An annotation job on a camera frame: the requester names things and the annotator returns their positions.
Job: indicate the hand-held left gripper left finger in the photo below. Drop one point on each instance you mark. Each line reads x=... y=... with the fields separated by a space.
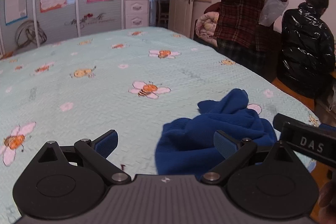
x=107 y=142

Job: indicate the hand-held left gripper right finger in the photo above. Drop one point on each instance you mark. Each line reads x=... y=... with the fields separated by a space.
x=223 y=142

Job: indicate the blue knit sweater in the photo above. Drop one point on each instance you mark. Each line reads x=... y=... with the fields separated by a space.
x=210 y=121

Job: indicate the person's right hand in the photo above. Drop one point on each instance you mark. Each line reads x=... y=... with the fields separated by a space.
x=329 y=200

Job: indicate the light green bee print bedspread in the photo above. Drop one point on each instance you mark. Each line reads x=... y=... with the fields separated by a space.
x=78 y=108

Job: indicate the wooden stool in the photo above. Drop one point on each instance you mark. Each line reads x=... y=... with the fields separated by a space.
x=294 y=90

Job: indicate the rolled floral quilt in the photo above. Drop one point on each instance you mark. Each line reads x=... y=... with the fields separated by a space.
x=207 y=27

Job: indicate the grey sliding door wardrobe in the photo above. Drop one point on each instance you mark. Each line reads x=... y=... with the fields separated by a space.
x=57 y=26

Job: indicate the white drawer cabinet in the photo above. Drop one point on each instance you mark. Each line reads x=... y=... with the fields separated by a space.
x=136 y=12

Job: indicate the dark red garment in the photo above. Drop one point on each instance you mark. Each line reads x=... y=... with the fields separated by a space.
x=212 y=7

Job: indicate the clear plastic bag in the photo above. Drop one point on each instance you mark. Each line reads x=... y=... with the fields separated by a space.
x=270 y=8

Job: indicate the blue bordered wall poster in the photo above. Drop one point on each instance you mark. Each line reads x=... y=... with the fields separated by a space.
x=15 y=2

